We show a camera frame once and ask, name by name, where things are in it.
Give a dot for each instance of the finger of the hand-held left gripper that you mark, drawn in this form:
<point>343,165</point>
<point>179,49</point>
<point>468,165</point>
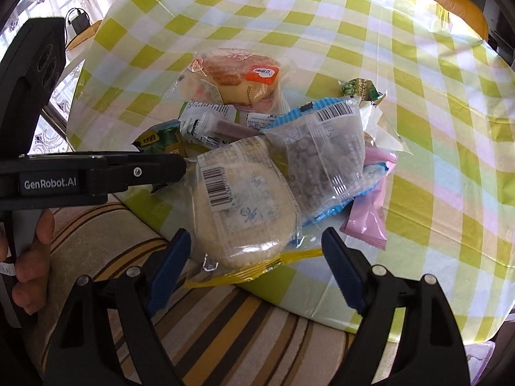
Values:
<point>161,169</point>

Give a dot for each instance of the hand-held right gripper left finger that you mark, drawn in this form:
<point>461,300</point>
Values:
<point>173,265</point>

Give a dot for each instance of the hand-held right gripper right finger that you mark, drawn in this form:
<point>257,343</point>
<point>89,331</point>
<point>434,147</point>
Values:
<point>342,265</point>

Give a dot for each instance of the pink chocolate snack packet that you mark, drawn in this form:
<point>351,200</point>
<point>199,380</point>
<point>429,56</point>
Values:
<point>366,221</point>

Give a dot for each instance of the round rice cake packet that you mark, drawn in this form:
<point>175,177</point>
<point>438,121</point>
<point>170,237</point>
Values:
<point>241,217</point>

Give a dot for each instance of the purple bar clear packet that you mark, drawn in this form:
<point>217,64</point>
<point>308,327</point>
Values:
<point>237,128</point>

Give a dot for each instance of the green patterned candy packet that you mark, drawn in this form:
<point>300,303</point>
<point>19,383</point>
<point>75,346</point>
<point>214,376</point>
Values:
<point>362,88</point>

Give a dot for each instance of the person's left hand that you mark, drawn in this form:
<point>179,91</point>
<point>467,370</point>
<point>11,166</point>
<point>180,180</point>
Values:
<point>34,281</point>

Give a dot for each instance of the olive yellow snack packet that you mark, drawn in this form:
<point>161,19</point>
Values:
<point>157,138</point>

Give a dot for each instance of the white packet black print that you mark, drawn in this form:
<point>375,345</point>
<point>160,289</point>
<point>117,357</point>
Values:
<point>197,122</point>

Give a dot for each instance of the striped beige blanket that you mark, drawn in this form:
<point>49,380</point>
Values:
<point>225,329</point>

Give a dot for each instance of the dark grain clear packet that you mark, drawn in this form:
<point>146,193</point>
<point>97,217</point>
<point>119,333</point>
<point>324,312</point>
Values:
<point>314,161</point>

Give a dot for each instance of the bread bun clear packet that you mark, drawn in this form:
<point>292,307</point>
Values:
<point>237,80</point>

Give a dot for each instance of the green checked tablecloth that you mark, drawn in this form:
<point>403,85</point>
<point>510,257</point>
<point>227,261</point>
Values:
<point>402,128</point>

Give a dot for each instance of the orange leather armchair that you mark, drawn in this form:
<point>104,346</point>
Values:
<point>450,4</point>

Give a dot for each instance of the dark cluttered shelf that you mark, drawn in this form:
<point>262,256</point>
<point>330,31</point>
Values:
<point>501,28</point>

